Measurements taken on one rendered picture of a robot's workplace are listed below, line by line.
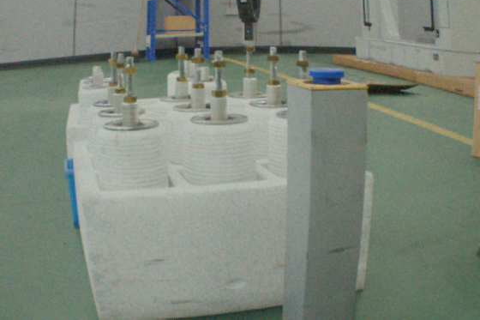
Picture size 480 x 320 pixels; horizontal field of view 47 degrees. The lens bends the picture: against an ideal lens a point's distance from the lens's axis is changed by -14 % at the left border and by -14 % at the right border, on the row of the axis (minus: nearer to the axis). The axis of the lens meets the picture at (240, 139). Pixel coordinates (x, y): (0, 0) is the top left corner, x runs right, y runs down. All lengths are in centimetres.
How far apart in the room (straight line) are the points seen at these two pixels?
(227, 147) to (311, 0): 665
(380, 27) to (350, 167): 465
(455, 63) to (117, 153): 345
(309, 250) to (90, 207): 26
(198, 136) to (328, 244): 22
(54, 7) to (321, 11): 318
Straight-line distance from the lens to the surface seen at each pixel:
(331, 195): 68
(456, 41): 408
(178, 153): 93
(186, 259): 79
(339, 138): 67
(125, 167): 78
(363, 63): 511
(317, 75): 68
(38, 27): 705
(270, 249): 82
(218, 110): 83
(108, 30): 700
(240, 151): 81
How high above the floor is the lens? 38
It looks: 11 degrees down
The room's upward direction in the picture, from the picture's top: 1 degrees counter-clockwise
